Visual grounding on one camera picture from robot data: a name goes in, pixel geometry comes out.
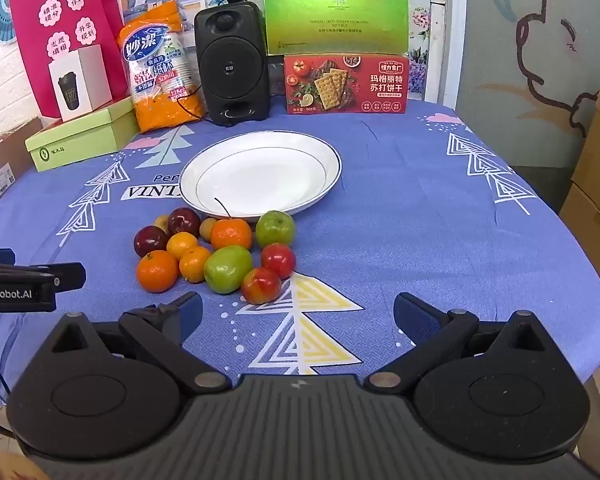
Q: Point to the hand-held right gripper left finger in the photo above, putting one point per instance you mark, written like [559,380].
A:
[190,309]

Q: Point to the light green lidded box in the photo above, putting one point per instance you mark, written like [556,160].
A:
[80,135]

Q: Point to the white cup box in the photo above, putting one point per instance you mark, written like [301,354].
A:
[80,85]

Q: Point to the tan fuzzy cloth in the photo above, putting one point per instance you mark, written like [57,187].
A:
[15,467]

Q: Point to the orange paper cup pack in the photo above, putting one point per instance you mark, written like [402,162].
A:
[160,105]

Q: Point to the large green apple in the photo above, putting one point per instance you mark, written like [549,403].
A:
[227,270]

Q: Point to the small green apple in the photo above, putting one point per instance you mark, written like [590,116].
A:
[275,228]

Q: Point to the dark red plum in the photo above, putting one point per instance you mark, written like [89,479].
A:
[149,241]
[184,221]

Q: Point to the black speaker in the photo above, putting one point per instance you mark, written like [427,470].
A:
[232,67]

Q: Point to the white plate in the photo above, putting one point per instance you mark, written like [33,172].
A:
[265,180]

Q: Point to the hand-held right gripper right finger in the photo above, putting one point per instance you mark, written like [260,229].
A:
[414,316]

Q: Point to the red apple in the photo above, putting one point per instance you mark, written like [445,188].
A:
[261,286]
[278,260]

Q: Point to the red cracker box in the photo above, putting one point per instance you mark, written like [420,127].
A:
[330,85]

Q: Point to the blue printed tablecloth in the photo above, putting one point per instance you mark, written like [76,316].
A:
[430,235]

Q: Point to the orange with stem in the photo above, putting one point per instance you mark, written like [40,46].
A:
[231,235]

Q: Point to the yellowish small orange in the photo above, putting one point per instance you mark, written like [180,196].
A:
[181,244]

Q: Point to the shiny green gift box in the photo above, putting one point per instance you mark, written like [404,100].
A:
[330,10]

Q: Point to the cardboard box with label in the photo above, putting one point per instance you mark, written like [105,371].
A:
[5,172]

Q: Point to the pink paper bag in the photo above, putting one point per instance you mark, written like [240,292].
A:
[35,55]

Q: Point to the white door frame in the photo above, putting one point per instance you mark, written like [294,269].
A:
[442,35]

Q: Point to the large orange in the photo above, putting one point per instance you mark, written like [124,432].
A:
[157,271]

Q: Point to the tan longan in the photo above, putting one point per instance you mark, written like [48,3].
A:
[161,223]
[207,229]

